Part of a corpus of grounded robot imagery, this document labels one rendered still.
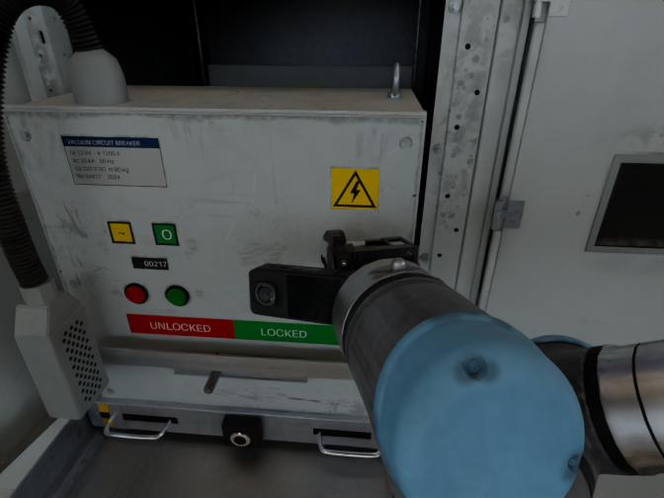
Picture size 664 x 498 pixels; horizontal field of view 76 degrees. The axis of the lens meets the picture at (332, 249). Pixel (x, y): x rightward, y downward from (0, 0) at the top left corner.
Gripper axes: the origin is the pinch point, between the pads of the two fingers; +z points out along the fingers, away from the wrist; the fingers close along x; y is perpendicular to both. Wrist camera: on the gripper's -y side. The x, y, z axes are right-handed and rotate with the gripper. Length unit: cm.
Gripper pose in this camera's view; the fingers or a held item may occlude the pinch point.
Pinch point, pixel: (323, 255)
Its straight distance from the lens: 53.0
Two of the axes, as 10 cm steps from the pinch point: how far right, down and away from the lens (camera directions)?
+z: -1.6, -2.2, 9.6
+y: 9.9, -0.8, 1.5
